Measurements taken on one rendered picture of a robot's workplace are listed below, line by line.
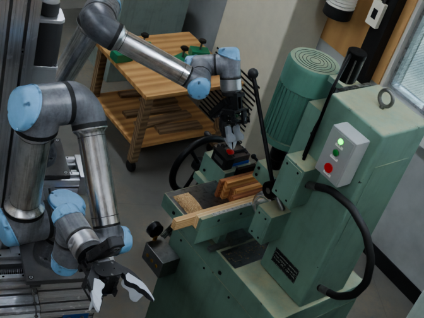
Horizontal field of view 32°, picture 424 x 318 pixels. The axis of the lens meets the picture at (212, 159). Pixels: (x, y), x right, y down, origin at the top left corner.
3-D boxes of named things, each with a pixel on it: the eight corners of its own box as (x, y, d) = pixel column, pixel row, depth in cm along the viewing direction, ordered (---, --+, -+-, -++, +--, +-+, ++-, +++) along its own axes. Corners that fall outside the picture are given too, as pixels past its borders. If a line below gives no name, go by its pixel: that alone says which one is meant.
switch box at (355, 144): (327, 163, 223) (347, 120, 214) (350, 184, 217) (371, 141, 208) (313, 167, 219) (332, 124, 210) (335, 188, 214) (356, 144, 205)
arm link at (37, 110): (51, 247, 221) (79, 96, 190) (2, 258, 213) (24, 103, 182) (36, 221, 228) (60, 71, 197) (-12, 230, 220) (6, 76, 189)
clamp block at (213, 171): (227, 163, 288) (233, 144, 283) (248, 184, 281) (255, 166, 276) (197, 170, 280) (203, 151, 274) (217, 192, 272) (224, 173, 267)
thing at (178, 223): (291, 190, 280) (295, 182, 278) (295, 194, 279) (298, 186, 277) (170, 226, 246) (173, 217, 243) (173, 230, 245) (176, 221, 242)
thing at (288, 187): (289, 185, 238) (304, 149, 230) (306, 203, 233) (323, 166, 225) (269, 191, 233) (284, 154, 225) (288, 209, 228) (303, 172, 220)
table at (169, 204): (267, 158, 304) (272, 146, 301) (316, 205, 287) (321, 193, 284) (145, 188, 267) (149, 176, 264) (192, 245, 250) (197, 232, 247)
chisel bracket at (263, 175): (264, 174, 269) (271, 156, 264) (289, 199, 261) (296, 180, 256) (249, 178, 264) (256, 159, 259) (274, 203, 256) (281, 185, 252)
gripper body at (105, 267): (117, 298, 180) (96, 264, 187) (128, 273, 176) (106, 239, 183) (90, 304, 175) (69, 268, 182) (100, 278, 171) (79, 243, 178)
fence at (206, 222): (318, 191, 284) (323, 180, 281) (321, 194, 283) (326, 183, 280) (195, 229, 248) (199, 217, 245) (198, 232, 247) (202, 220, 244)
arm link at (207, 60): (182, 66, 252) (214, 64, 251) (185, 51, 261) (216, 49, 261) (185, 86, 257) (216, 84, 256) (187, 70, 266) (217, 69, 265)
